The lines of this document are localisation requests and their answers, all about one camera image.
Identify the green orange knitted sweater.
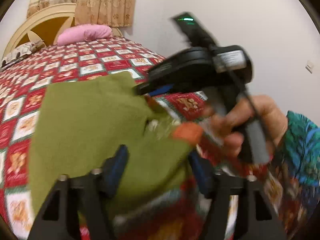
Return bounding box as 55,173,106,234
28,72,191,217

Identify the right hand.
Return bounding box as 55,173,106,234
203,95,288,157

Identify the teal patterned right sleeve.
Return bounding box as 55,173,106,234
264,111,319,239

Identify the pink pillow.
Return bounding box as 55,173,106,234
57,24,113,46

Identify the cream wooden headboard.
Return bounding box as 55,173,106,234
2,3,123,61

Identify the red bear patchwork bedspread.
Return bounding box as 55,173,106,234
1,37,209,239

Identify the white car print pillow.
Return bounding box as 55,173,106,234
2,40,45,68

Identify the white wall switch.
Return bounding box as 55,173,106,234
305,60,314,74

